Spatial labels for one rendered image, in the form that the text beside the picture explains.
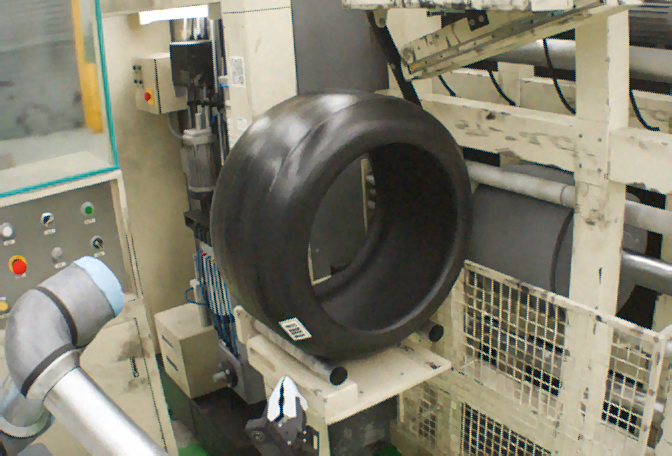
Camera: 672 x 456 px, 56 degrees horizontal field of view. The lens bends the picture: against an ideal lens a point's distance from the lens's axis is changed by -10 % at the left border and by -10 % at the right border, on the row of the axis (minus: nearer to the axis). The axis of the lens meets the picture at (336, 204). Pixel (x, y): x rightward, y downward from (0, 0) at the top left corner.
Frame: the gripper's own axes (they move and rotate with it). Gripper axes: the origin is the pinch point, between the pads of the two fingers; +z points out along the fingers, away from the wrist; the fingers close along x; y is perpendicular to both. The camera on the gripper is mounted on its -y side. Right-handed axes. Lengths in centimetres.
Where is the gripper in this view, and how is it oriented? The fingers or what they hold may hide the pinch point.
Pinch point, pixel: (283, 381)
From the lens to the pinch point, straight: 130.9
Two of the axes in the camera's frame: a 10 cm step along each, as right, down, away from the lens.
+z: -0.1, -8.0, 6.0
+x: 8.8, -3.0, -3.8
